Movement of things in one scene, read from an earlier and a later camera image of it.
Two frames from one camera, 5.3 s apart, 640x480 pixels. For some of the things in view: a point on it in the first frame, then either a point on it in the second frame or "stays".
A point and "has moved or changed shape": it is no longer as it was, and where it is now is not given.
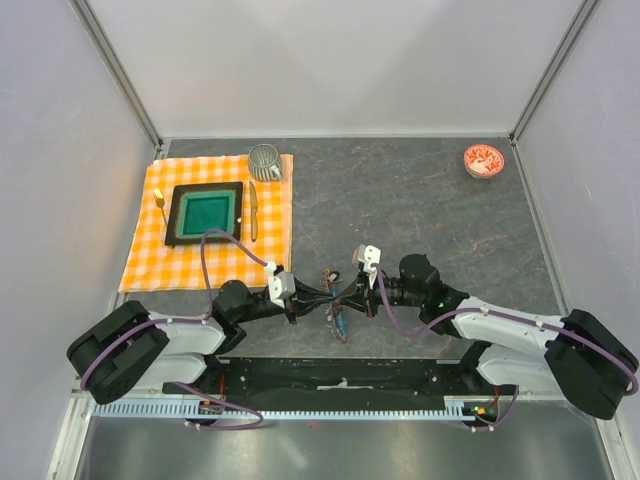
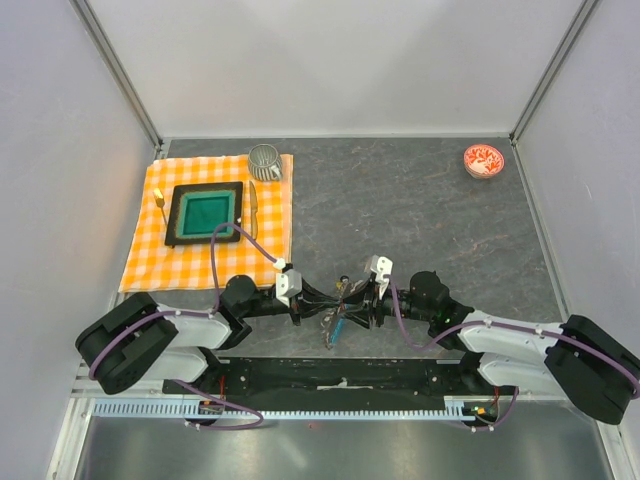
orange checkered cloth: [266, 219] stays
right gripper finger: [359, 302] → [362, 317]
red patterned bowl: [483, 161] stays
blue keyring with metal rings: [334, 312] has moved or changed shape
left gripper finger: [311, 292] stays
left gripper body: [291, 304] stays
